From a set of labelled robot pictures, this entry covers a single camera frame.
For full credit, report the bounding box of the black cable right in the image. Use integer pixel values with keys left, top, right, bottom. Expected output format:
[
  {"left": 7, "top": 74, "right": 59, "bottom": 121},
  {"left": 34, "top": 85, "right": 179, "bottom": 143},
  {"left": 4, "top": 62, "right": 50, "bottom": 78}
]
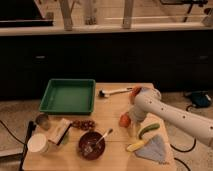
[{"left": 169, "top": 103, "right": 201, "bottom": 171}]

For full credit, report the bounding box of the blue grey cloth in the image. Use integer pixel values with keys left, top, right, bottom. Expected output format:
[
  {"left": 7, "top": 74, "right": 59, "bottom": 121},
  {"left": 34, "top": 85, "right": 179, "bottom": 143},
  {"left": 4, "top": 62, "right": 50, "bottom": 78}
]
[{"left": 135, "top": 135, "right": 166, "bottom": 164}]

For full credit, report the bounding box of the dark brown bowl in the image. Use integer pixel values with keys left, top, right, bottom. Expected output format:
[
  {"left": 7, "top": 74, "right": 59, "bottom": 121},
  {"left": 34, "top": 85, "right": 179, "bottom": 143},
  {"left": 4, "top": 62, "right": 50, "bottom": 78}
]
[{"left": 78, "top": 131, "right": 105, "bottom": 160}]

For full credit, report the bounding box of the green cucumber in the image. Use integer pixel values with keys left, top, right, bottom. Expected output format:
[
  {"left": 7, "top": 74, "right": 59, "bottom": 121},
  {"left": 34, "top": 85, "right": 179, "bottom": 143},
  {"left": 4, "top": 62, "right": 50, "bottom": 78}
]
[{"left": 137, "top": 123, "right": 160, "bottom": 139}]

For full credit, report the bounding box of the black stand left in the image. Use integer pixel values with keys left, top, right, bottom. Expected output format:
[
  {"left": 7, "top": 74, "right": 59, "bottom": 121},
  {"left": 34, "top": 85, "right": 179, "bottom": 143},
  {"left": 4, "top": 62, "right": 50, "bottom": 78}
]
[{"left": 18, "top": 121, "right": 36, "bottom": 171}]

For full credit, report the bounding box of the brown grape bunch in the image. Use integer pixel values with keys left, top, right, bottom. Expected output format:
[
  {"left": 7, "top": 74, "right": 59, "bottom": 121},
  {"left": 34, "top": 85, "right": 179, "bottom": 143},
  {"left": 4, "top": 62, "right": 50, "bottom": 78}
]
[{"left": 72, "top": 120, "right": 96, "bottom": 131}]

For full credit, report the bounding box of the white paper cup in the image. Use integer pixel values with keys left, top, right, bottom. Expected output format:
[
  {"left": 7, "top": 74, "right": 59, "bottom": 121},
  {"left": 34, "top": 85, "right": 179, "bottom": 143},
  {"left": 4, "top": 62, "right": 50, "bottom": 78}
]
[{"left": 27, "top": 133, "right": 48, "bottom": 154}]

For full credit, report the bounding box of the blue black bag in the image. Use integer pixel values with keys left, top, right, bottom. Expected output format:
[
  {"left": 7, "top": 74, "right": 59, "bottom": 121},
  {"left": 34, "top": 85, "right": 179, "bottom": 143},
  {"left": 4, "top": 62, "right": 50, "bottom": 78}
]
[{"left": 184, "top": 91, "right": 212, "bottom": 108}]

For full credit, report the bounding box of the green plastic tray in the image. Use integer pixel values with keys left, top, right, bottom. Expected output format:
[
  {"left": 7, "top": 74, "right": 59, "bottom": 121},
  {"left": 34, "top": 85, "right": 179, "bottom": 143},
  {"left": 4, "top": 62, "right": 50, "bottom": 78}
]
[{"left": 39, "top": 79, "right": 96, "bottom": 115}]

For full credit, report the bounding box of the red apple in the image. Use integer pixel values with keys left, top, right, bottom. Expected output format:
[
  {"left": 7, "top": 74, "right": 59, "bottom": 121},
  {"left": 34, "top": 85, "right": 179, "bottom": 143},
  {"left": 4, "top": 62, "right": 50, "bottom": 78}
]
[{"left": 119, "top": 114, "right": 131, "bottom": 128}]

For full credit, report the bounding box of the white handled dish brush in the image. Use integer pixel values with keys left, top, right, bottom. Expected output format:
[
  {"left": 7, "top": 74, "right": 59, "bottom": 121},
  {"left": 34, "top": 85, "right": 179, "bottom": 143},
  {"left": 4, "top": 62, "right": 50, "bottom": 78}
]
[{"left": 99, "top": 87, "right": 133, "bottom": 98}]

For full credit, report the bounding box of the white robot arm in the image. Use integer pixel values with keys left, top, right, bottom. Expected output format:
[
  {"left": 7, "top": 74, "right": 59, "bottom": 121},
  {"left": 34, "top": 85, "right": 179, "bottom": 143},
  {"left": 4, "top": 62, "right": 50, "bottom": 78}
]
[{"left": 129, "top": 87, "right": 213, "bottom": 149}]

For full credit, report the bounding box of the small metal cup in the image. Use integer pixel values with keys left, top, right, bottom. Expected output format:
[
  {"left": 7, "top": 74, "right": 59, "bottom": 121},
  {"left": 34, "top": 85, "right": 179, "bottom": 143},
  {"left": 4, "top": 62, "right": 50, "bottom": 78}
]
[{"left": 35, "top": 114, "right": 50, "bottom": 130}]

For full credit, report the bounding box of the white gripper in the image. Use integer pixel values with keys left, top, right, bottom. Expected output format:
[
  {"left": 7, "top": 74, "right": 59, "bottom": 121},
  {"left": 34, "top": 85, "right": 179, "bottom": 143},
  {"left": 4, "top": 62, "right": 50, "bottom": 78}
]
[{"left": 128, "top": 106, "right": 147, "bottom": 137}]

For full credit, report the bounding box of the orange bowl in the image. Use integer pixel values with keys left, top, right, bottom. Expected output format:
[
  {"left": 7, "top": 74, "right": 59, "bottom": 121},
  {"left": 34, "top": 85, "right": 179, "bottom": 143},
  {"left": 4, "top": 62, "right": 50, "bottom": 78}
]
[{"left": 129, "top": 86, "right": 142, "bottom": 104}]

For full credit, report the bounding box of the metal spoon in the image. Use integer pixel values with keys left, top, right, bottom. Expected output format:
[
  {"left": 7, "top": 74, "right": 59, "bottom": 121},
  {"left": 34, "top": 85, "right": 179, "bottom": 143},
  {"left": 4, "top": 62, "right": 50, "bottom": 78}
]
[{"left": 83, "top": 128, "right": 114, "bottom": 155}]

